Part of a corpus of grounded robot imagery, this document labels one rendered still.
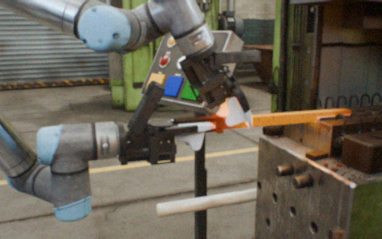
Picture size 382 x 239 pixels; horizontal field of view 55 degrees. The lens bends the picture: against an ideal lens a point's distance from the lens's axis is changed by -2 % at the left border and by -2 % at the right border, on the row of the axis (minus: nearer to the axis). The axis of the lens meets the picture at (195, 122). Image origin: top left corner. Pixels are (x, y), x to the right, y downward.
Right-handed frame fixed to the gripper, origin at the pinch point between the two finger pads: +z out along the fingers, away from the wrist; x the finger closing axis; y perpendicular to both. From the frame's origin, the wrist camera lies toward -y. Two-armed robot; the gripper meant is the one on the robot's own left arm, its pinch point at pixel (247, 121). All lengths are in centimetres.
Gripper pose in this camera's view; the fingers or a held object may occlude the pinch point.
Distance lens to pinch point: 87.3
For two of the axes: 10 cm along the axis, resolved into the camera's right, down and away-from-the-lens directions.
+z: 4.6, 8.1, 3.7
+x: 3.4, 2.2, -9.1
